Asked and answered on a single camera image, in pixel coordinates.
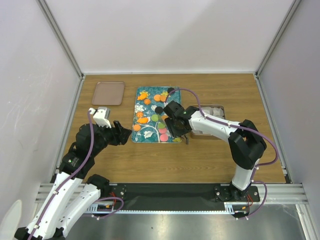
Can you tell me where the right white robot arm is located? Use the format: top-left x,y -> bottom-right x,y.
163,101 -> 267,201

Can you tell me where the orange swirl cookie top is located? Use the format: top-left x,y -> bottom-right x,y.
144,98 -> 151,105

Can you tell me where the orange fish cookie top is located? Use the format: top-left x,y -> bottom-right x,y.
137,92 -> 149,101

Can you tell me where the pink sandwich cookie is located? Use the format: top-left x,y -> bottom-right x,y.
159,134 -> 169,142
158,128 -> 167,134

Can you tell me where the teal floral serving tray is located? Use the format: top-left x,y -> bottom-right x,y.
131,86 -> 181,144

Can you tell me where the green sandwich cookie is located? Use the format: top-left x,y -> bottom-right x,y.
151,114 -> 159,122
158,122 -> 166,129

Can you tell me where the orange fish cookie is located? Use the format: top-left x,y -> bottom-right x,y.
137,92 -> 149,101
137,117 -> 149,124

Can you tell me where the black sandwich cookie top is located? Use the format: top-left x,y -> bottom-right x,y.
167,87 -> 175,95

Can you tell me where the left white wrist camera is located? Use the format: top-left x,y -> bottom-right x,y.
88,106 -> 112,128

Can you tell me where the pink sandwich cookie lower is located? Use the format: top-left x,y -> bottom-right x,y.
159,134 -> 169,142

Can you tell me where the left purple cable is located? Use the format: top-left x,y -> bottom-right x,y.
27,107 -> 125,240

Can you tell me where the orange shell cookie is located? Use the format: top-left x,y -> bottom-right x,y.
133,124 -> 141,132

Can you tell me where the orange round cookie tilted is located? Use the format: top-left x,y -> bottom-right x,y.
160,95 -> 167,102

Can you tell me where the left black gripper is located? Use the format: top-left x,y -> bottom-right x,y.
91,120 -> 132,156

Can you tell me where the green sandwich cookie right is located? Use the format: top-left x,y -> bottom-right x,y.
158,122 -> 166,129

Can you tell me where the green sandwich cookie left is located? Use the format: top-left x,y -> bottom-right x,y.
151,114 -> 159,122

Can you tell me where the orange fish cookie lower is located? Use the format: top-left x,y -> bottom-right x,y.
137,117 -> 149,124

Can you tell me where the brown cookie tin box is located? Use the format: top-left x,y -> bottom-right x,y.
190,104 -> 226,140

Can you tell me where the black sandwich cookie middle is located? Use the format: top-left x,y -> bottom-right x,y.
154,106 -> 164,114

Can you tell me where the black sandwich cookie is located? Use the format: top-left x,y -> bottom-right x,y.
154,106 -> 164,114
167,87 -> 175,95

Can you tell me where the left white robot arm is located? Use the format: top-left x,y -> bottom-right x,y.
14,121 -> 132,240

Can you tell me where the orange flower cookie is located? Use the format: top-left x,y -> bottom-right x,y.
136,111 -> 144,118

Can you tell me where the pink sandwich cookie upper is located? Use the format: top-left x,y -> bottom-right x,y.
158,128 -> 167,134

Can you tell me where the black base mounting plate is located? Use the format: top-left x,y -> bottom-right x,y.
110,183 -> 261,212

